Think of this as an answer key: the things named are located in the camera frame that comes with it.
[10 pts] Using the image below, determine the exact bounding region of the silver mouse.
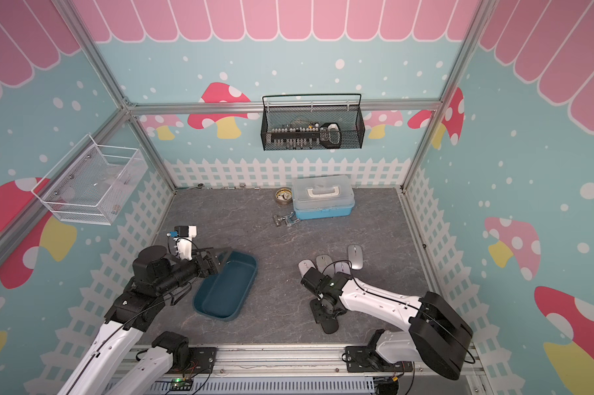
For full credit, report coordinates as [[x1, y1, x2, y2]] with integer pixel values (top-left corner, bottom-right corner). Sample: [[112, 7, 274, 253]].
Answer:
[[347, 245, 364, 270]]

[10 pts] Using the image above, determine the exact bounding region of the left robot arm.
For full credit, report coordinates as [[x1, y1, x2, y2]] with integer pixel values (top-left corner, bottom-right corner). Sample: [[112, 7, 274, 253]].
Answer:
[[60, 245, 234, 394]]

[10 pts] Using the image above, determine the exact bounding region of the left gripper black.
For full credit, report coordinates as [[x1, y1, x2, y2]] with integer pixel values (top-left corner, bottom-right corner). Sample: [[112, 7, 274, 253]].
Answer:
[[157, 247, 233, 295]]

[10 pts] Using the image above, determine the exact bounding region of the socket set rail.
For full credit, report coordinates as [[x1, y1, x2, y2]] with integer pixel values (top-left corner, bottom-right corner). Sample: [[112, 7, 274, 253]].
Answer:
[[262, 127, 341, 150]]

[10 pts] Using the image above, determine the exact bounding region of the black wire mesh basket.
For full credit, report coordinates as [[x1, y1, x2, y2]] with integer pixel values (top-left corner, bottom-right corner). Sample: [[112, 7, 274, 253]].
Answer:
[[260, 93, 365, 151]]

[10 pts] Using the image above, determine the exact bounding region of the metal ball valve blue handle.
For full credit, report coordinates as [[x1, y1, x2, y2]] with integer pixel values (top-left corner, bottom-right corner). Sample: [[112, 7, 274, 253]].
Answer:
[[273, 212, 300, 227]]

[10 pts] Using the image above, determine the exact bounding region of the grey mouse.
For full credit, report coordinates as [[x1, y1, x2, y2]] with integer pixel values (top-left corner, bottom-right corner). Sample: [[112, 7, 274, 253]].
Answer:
[[316, 255, 335, 277]]

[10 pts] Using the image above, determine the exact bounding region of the blue storage case clear lid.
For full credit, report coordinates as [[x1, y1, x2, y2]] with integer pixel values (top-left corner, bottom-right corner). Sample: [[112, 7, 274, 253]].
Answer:
[[291, 175, 356, 221]]

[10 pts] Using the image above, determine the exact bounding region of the dark teal storage box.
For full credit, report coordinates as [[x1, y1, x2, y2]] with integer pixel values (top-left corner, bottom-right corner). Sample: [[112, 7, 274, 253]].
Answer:
[[193, 250, 258, 321]]

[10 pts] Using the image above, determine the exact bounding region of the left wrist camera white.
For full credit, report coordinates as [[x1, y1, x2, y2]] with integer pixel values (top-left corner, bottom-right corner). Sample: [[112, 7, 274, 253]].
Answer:
[[167, 225, 198, 260]]

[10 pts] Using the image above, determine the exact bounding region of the aluminium corner post left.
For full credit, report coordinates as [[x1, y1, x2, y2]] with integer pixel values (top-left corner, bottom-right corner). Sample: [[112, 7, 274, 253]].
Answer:
[[53, 1, 176, 192]]

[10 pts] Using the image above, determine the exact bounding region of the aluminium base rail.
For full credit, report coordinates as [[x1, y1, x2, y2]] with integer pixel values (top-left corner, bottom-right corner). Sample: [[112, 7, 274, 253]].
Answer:
[[79, 344, 485, 395]]

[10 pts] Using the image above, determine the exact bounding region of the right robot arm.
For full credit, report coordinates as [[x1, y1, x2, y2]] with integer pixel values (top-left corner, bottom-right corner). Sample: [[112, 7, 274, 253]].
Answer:
[[299, 260, 476, 380]]

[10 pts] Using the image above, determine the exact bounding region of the white mouse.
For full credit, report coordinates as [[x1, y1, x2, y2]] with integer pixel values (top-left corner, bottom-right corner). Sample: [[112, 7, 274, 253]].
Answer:
[[334, 261, 351, 275], [298, 259, 318, 277]]

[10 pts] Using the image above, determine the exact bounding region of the white wire basket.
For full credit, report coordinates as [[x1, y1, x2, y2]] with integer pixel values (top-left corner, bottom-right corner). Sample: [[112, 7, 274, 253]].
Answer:
[[31, 134, 148, 225]]

